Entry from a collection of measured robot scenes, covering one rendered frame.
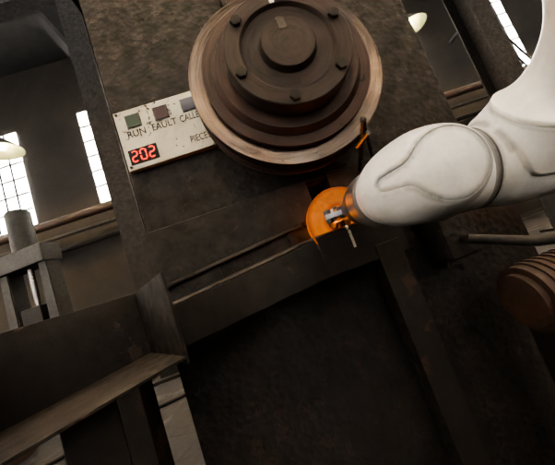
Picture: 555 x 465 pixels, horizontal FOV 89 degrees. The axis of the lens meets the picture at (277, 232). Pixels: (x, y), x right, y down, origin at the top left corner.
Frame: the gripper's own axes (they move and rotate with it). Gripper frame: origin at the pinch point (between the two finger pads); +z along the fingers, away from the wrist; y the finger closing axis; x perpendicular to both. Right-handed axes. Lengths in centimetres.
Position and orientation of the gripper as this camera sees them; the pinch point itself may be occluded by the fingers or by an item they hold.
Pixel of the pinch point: (337, 215)
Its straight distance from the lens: 68.7
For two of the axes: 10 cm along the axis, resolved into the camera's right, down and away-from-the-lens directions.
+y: 9.4, -3.3, 0.7
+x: -3.3, -9.4, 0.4
